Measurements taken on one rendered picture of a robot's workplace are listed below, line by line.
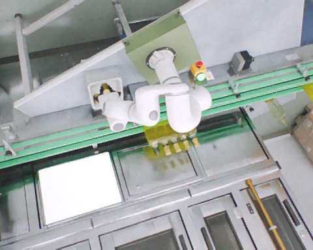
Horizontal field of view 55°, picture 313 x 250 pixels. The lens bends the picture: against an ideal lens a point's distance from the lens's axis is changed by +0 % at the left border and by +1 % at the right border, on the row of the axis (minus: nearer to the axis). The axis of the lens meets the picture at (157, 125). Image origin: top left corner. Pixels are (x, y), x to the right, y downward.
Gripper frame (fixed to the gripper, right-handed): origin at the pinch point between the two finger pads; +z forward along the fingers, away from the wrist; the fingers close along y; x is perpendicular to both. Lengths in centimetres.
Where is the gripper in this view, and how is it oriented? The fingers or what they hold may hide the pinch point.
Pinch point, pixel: (105, 90)
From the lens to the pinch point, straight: 157.6
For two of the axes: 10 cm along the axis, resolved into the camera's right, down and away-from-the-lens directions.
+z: -3.2, -6.6, 6.8
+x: -0.4, -7.1, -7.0
